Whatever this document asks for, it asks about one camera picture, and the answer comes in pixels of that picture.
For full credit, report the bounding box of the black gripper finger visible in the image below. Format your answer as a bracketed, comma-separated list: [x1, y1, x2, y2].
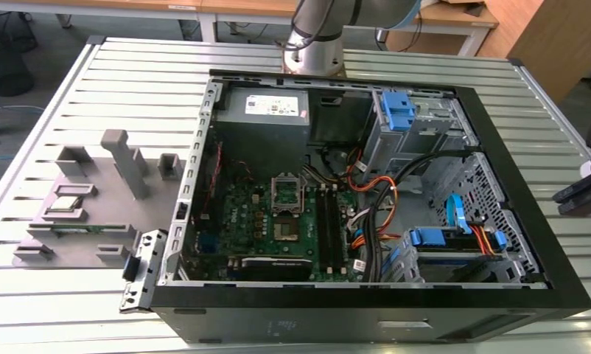
[552, 158, 591, 203]
[558, 190, 591, 218]

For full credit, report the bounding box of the orange red power wire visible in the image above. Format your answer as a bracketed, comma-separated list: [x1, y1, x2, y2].
[471, 223, 503, 266]

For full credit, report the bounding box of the blue data wire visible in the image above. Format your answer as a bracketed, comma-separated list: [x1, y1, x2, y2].
[444, 193, 473, 235]

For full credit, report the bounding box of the hard disk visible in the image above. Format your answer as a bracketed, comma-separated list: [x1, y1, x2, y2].
[379, 226, 508, 283]

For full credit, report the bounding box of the metal disk bay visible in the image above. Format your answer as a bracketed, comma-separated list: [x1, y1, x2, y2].
[395, 224, 536, 285]

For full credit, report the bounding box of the metal drive cage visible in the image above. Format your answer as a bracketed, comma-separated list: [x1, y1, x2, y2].
[361, 88, 480, 185]

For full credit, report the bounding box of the wooden panel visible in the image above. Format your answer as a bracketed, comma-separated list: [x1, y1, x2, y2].
[479, 0, 591, 106]

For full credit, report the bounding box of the black RAM slot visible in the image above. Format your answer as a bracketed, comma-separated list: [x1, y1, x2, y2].
[316, 184, 335, 276]
[327, 184, 349, 274]

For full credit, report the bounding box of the wooden top desk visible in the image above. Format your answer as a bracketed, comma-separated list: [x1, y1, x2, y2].
[0, 0, 299, 44]
[383, 0, 500, 56]

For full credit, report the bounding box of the metal socket cover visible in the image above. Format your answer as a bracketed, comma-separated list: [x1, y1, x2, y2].
[271, 172, 309, 217]

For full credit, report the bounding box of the CPU socket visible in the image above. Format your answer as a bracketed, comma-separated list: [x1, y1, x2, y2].
[273, 217, 305, 243]

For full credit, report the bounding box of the black PC case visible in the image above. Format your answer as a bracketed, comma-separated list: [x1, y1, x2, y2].
[119, 68, 591, 346]

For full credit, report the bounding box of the black graphics card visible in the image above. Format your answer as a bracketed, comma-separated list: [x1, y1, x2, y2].
[225, 255, 316, 283]

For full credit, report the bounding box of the grey power supply unit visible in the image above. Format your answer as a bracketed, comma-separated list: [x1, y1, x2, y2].
[215, 86, 312, 178]

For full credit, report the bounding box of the green motherboard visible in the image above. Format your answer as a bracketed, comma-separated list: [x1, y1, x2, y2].
[179, 180, 375, 283]

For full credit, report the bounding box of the grey parts rack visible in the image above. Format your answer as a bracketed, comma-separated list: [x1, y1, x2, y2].
[12, 128, 188, 268]

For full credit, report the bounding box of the green RAM stick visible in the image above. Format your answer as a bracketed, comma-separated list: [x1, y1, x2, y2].
[52, 225, 129, 235]

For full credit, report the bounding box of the silver CPU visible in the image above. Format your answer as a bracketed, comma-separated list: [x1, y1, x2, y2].
[48, 195, 83, 212]

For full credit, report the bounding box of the black mesh bin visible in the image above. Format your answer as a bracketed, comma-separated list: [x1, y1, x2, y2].
[0, 10, 36, 97]

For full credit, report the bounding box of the orange yellow power wire bundle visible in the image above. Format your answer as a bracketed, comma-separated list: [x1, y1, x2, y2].
[345, 147, 409, 266]

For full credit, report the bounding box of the black cable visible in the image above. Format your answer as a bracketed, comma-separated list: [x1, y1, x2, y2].
[365, 147, 483, 283]

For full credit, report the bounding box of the red black twisted wire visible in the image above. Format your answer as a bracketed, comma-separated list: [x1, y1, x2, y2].
[196, 142, 225, 222]

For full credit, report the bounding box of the grey metal card bracket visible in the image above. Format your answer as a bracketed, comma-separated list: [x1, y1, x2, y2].
[119, 229, 171, 314]

